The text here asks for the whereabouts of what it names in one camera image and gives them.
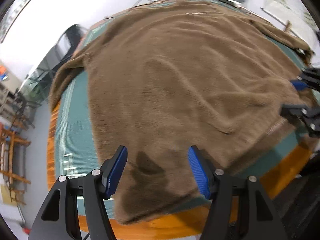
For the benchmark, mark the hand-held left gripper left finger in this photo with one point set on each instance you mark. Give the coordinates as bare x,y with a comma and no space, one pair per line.
116,172

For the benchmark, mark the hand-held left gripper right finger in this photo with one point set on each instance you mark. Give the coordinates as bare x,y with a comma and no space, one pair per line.
200,172

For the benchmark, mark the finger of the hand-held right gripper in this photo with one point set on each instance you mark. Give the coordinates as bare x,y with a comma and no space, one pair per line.
298,85
291,111

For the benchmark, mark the brown fleece sweater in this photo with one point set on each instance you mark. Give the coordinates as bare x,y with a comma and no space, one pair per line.
175,80

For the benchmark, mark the person's dark clothing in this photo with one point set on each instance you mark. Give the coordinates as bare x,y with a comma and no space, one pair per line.
311,162

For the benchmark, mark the wooden stick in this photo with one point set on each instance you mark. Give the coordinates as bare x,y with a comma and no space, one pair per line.
287,26

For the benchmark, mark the green table mat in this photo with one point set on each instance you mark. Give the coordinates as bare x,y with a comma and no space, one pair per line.
72,130

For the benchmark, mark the white power strip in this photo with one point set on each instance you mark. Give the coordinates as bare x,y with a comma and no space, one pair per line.
225,0

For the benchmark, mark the black mesh chair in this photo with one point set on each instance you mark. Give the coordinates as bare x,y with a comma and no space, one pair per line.
68,40

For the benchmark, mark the hanging wall scroll painting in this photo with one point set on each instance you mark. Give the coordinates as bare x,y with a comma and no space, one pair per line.
282,0

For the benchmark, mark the orange and blue wall item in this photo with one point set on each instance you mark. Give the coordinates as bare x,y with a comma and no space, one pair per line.
3,71

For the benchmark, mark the framed wall picture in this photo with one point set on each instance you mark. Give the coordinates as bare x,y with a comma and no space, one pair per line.
13,17

